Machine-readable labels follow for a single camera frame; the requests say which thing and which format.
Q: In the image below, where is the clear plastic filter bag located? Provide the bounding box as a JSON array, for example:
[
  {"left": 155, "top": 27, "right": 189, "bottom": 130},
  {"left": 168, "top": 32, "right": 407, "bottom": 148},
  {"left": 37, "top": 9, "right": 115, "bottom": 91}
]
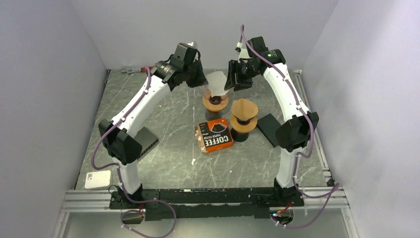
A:
[{"left": 203, "top": 89, "right": 228, "bottom": 105}]

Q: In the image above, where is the purple cable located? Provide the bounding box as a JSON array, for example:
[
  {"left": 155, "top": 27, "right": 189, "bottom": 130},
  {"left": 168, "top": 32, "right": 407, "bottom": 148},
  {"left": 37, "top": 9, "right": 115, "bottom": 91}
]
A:
[
  {"left": 91, "top": 67, "right": 177, "bottom": 238},
  {"left": 239, "top": 24, "right": 341, "bottom": 230}
]

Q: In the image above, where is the aluminium frame rail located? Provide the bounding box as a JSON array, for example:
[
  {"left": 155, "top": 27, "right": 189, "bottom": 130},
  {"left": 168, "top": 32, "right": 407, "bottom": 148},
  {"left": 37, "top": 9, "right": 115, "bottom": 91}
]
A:
[{"left": 61, "top": 187, "right": 350, "bottom": 213}]

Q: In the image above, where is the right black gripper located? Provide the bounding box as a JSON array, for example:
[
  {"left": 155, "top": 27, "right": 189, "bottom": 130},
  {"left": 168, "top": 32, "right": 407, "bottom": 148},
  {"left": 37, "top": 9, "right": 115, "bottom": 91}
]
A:
[{"left": 224, "top": 59, "right": 260, "bottom": 92}]

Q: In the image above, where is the white paper coffee filter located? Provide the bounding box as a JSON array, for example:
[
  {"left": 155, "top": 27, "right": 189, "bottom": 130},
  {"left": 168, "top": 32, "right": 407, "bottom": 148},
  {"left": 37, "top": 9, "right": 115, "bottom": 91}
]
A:
[{"left": 206, "top": 71, "right": 228, "bottom": 97}]

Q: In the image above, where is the black flat box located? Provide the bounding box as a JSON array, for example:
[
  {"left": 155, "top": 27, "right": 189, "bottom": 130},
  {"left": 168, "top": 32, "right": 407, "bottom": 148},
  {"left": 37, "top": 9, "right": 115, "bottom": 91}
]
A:
[
  {"left": 134, "top": 127, "right": 159, "bottom": 161},
  {"left": 257, "top": 114, "right": 281, "bottom": 148}
]

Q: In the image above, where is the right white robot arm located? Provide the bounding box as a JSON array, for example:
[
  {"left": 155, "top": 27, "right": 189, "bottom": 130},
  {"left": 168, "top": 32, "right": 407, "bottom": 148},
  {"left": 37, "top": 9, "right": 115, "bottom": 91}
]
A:
[{"left": 224, "top": 37, "right": 319, "bottom": 206}]

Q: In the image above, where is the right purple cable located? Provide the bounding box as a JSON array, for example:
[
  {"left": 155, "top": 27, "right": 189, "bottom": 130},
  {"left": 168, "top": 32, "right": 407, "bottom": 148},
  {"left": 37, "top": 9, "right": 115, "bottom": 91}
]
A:
[{"left": 239, "top": 24, "right": 341, "bottom": 230}]

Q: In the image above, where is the white small box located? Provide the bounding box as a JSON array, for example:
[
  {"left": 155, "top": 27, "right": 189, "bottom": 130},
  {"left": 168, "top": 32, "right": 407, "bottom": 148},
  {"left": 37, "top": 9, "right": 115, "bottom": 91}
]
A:
[{"left": 84, "top": 170, "right": 111, "bottom": 190}]

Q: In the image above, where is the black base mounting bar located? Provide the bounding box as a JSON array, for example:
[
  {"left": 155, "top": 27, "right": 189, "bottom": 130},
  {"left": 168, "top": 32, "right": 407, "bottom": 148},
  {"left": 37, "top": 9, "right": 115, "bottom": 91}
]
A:
[{"left": 109, "top": 187, "right": 304, "bottom": 221}]

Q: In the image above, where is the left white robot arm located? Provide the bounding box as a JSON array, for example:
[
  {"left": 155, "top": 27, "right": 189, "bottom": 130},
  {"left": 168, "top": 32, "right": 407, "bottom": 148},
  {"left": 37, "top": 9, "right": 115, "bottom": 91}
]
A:
[{"left": 98, "top": 42, "right": 208, "bottom": 208}]

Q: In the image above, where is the orange coffee filter box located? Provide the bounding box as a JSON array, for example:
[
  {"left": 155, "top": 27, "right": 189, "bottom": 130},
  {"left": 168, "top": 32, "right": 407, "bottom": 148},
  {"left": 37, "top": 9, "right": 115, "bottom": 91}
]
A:
[{"left": 194, "top": 118, "right": 233, "bottom": 153}]

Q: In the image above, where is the brown paper coffee filter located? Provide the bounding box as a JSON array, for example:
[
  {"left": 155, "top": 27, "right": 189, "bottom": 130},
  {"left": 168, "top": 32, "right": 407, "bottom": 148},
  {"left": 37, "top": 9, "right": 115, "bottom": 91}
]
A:
[{"left": 232, "top": 98, "right": 259, "bottom": 121}]

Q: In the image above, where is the left black flat box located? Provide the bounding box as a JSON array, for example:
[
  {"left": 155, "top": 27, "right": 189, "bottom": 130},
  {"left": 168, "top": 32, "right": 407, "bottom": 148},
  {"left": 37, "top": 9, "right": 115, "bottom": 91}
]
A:
[{"left": 134, "top": 127, "right": 159, "bottom": 161}]

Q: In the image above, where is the blue ribbed glass dripper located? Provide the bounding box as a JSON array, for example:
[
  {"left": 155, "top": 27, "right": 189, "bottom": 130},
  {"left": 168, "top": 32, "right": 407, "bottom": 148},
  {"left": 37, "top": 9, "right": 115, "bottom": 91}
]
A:
[{"left": 237, "top": 119, "right": 252, "bottom": 125}]

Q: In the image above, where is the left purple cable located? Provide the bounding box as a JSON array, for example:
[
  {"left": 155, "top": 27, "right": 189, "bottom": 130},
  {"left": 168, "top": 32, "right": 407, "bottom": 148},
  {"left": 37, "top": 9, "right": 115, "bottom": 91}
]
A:
[{"left": 91, "top": 67, "right": 177, "bottom": 238}]

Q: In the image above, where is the wooden dripper ring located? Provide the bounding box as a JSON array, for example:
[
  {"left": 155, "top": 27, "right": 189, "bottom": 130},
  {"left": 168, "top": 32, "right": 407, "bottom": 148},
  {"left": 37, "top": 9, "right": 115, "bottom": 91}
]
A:
[
  {"left": 229, "top": 113, "right": 259, "bottom": 134},
  {"left": 202, "top": 92, "right": 229, "bottom": 114}
]

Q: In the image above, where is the black server base cup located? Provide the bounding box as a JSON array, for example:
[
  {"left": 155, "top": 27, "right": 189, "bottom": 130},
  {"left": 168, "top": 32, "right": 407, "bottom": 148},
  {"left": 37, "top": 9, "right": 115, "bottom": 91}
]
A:
[{"left": 230, "top": 128, "right": 249, "bottom": 142}]

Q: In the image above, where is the orange handled wrench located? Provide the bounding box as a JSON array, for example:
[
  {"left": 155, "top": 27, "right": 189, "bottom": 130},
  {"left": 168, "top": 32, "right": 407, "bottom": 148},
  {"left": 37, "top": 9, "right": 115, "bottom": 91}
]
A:
[{"left": 120, "top": 66, "right": 153, "bottom": 75}]

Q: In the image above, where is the right black flat box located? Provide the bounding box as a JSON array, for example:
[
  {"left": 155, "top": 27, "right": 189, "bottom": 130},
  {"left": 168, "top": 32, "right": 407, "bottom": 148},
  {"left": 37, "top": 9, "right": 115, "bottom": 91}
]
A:
[{"left": 257, "top": 114, "right": 281, "bottom": 148}]

